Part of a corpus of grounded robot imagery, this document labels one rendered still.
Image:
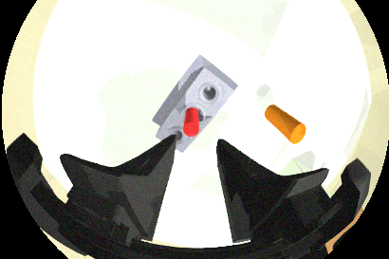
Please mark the orange cylinder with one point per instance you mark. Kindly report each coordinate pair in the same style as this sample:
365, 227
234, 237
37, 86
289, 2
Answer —
291, 128

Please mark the grey plate with three holes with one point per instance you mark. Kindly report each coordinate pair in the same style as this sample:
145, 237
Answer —
207, 103

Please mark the red peg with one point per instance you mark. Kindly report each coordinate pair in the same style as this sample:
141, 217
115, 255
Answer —
190, 124

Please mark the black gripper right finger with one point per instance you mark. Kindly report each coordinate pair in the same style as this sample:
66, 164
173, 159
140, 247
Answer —
252, 192

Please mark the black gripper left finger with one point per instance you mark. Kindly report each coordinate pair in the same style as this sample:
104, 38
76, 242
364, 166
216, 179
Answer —
138, 185

